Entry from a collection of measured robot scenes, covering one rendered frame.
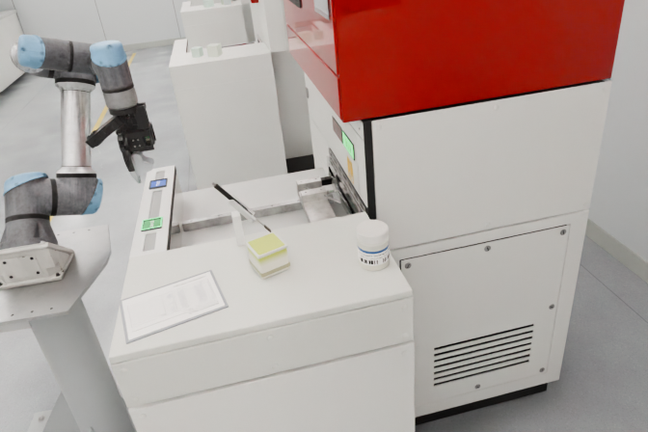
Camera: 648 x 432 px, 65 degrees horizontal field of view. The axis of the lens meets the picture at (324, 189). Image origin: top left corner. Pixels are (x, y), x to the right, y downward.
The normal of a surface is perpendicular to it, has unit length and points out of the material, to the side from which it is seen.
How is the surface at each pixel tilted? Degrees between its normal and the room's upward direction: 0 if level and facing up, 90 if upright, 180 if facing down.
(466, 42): 90
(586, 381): 0
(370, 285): 0
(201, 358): 90
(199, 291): 0
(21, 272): 90
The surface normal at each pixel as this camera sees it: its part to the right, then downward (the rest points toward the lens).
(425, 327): 0.21, 0.44
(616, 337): -0.09, -0.88
